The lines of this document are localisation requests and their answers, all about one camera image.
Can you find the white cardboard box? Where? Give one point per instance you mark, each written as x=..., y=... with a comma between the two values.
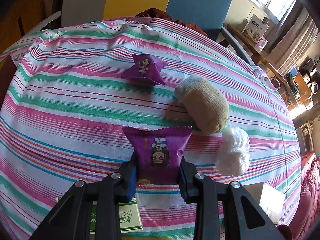
x=270, y=200

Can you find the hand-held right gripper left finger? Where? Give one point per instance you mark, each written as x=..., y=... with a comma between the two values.
x=131, y=185

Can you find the dark red cloth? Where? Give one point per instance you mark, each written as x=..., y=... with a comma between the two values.
x=152, y=13

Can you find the black foam roll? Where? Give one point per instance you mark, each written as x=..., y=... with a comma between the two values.
x=57, y=0

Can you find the wooden side table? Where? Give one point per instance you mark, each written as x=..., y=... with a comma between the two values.
x=250, y=47

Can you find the white plastic bag wad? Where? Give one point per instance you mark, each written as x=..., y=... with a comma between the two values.
x=232, y=152

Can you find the white carton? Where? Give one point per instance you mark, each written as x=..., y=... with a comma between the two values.
x=253, y=26

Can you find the green white small box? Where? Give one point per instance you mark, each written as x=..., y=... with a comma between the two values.
x=127, y=216

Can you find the green folded umbrella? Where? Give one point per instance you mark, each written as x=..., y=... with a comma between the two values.
x=295, y=85

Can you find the purple snack packet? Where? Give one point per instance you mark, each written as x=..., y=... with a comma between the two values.
x=157, y=152
x=145, y=70

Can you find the striped curtain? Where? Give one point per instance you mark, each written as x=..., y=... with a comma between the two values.
x=297, y=37

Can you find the striped tablecloth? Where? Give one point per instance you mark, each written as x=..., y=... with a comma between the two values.
x=75, y=105

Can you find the beige sock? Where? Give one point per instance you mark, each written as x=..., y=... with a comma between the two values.
x=205, y=105

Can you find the grey yellow blue chair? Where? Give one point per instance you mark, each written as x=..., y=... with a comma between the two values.
x=200, y=0

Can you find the small dark-printed carton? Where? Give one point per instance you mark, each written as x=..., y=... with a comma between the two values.
x=265, y=20

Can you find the white round fan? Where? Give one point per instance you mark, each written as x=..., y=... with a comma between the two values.
x=314, y=87

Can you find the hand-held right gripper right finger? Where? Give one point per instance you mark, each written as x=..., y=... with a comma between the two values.
x=186, y=187

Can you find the pink plastic container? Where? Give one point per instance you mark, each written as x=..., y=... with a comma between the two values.
x=262, y=41

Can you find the wooden wardrobe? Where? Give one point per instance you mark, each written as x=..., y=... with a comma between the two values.
x=20, y=17

